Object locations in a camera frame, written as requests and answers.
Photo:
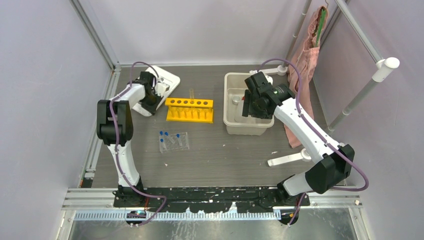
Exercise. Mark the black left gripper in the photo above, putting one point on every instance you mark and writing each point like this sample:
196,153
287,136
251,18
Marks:
152,108

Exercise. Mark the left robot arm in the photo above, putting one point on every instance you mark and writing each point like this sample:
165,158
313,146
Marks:
114,126

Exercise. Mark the aluminium frame rail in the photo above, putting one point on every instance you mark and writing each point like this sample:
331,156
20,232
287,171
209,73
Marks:
96,204

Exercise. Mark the pink cloth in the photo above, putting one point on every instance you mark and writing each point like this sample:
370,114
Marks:
305,60

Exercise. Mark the beige plastic bin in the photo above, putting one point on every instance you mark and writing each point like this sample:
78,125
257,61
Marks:
236,124

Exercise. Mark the white garment rack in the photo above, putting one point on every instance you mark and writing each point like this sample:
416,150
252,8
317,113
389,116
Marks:
360,110

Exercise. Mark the small white cup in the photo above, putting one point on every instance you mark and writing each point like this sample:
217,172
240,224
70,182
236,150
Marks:
236,99

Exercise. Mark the clear glass test tube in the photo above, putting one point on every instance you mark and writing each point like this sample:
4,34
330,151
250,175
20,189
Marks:
191,93

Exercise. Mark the clear acrylic tube tray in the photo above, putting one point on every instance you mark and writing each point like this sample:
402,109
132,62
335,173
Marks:
175,147

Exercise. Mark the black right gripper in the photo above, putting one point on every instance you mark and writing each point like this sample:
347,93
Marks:
248,110

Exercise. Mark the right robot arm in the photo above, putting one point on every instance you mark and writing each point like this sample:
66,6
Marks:
331,160

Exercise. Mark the yellow test tube rack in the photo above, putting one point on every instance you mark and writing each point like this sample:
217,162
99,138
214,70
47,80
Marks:
190,110

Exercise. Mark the green clothes hanger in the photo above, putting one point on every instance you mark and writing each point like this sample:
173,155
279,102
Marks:
322,17

